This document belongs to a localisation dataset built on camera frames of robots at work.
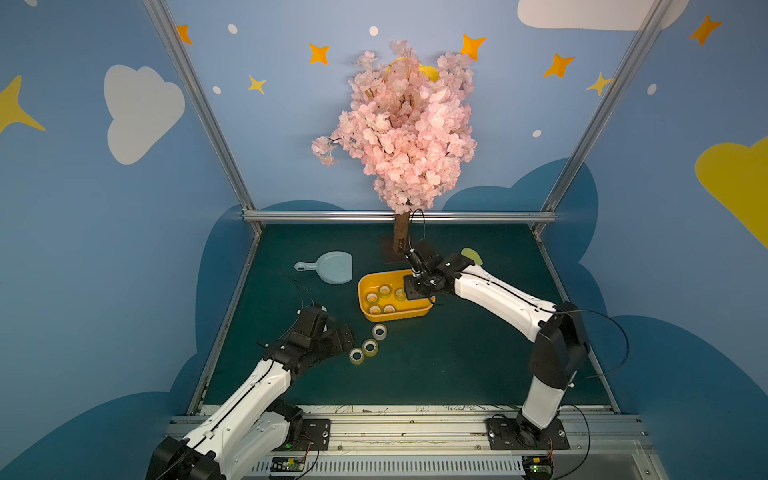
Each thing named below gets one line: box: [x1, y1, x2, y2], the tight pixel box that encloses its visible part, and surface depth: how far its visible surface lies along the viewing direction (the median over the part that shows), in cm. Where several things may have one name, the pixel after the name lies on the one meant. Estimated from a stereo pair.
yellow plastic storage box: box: [358, 269, 436, 322], surface depth 100 cm
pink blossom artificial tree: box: [312, 39, 478, 252], surface depth 74 cm
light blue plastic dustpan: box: [294, 251, 353, 284], surface depth 110 cm
